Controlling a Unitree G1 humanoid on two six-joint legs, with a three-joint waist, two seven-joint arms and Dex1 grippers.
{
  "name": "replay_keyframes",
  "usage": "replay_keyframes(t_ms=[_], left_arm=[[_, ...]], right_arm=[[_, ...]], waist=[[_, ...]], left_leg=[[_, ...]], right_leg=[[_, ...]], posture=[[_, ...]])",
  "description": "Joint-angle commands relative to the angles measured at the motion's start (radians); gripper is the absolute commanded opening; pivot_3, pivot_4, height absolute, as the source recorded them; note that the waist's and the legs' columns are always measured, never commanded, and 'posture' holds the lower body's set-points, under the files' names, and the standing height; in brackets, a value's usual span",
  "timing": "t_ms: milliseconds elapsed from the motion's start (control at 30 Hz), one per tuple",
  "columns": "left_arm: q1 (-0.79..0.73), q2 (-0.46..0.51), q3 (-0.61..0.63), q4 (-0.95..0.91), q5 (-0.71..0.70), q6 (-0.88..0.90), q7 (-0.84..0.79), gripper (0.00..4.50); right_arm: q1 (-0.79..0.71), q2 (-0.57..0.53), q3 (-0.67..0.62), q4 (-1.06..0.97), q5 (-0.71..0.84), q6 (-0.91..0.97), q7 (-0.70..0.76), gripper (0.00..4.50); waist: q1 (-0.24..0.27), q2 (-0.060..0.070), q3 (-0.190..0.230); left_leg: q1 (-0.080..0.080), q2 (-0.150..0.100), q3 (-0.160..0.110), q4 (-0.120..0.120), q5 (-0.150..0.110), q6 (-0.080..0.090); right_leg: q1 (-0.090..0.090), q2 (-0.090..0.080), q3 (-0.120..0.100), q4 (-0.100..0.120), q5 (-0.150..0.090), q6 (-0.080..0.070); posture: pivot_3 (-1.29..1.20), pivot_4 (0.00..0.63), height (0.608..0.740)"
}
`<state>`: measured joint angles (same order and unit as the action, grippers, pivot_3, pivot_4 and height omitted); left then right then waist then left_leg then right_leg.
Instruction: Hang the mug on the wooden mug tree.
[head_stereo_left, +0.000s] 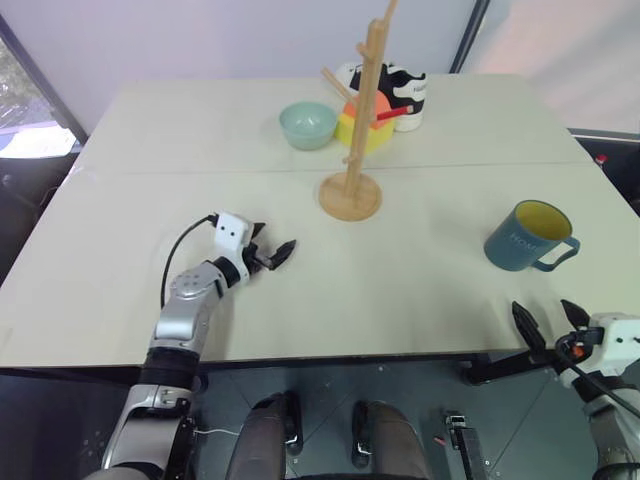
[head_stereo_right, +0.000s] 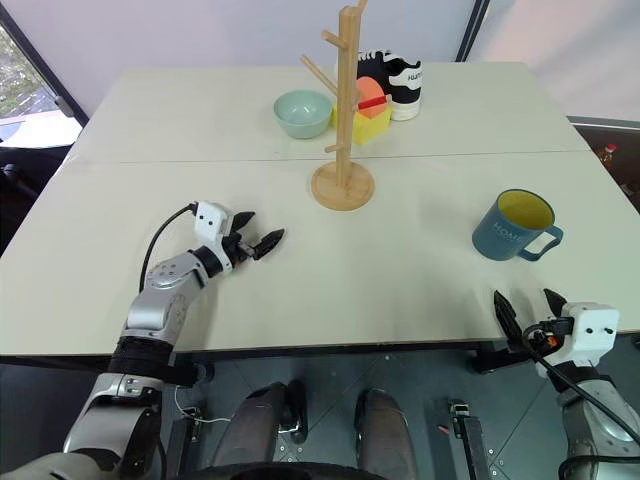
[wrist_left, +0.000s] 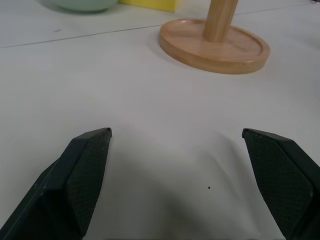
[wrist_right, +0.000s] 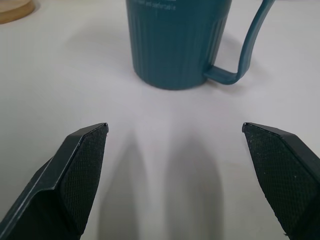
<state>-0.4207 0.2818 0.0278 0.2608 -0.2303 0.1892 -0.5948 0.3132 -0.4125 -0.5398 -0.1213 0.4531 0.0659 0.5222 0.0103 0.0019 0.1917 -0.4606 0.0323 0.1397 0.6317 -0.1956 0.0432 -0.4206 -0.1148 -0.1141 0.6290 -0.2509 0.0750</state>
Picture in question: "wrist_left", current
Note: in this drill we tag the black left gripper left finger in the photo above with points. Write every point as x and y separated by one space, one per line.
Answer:
62 185

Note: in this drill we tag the wooden stand with pole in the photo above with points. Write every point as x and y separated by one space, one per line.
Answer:
215 45

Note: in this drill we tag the yellow sponge block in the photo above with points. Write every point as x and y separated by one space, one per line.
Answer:
152 4

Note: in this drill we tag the mint green bowl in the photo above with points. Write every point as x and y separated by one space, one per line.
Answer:
80 5

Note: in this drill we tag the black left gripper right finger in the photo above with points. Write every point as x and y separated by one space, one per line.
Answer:
282 180

